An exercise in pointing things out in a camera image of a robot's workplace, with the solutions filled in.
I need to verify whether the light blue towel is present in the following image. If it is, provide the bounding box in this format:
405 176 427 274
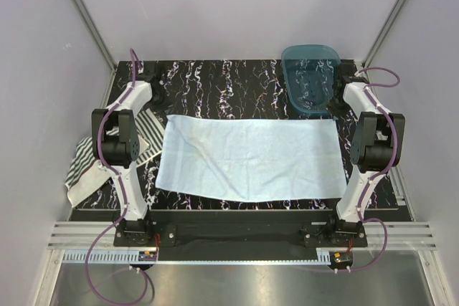
156 115 346 203

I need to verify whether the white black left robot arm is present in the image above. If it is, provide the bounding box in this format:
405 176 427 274
91 63 164 246

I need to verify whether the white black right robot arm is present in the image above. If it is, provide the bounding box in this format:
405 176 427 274
325 67 405 246

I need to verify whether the teal transparent plastic bin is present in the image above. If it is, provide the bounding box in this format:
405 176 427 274
281 44 341 119

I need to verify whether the green white striped towel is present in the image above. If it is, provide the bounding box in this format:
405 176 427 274
64 108 169 206

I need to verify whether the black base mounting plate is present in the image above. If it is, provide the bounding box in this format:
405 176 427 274
114 210 368 264

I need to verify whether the aluminium front rail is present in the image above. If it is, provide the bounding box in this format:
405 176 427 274
48 222 437 249

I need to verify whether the white slotted cable duct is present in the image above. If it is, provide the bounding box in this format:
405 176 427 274
63 249 333 265

